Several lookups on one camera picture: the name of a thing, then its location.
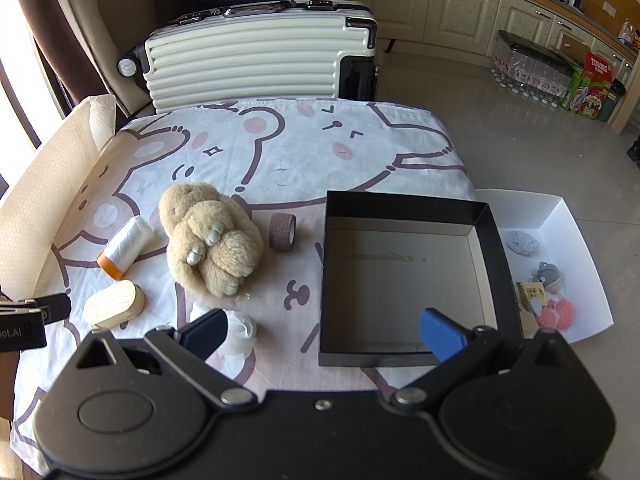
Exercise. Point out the cream kitchen cabinets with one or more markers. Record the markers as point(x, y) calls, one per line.
point(450, 5)

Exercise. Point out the white ribbed suitcase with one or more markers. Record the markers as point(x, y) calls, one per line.
point(250, 60)

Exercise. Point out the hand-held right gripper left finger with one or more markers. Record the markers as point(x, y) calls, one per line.
point(204, 334)

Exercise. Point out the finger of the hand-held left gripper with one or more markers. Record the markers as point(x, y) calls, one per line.
point(52, 307)

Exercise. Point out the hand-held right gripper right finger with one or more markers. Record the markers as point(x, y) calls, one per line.
point(442, 337)

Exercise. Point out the pack of water bottles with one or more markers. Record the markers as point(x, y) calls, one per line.
point(530, 67)

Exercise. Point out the cream leather chair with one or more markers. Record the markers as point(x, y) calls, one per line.
point(115, 35)

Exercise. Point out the black cardboard box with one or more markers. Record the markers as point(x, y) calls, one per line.
point(400, 280)

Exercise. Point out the brown bandage roll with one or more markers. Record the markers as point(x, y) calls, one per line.
point(281, 231)

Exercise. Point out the grey knitted pouch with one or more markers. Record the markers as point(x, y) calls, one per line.
point(522, 243)

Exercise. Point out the white cardboard tray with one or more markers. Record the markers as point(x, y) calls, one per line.
point(565, 240)

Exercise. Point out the dark waste bin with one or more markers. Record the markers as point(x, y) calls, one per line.
point(614, 102)

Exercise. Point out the small tan card box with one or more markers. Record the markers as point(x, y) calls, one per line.
point(530, 300)

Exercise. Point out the cream honeycomb paper sheet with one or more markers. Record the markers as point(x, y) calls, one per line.
point(45, 185)

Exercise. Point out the beige plush bunny toy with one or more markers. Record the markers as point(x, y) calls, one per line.
point(210, 240)

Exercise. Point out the bear printed tablecloth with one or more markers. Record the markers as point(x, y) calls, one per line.
point(310, 160)

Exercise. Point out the brown curtain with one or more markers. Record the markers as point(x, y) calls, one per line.
point(45, 20)

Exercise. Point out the pink crochet flower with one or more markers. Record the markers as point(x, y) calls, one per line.
point(555, 315)

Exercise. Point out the red green snack box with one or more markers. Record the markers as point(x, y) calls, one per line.
point(592, 87)

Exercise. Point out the oval wooden box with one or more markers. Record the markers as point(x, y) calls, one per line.
point(112, 305)

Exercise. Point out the plastic film roll orange tape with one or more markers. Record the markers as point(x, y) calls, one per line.
point(127, 245)

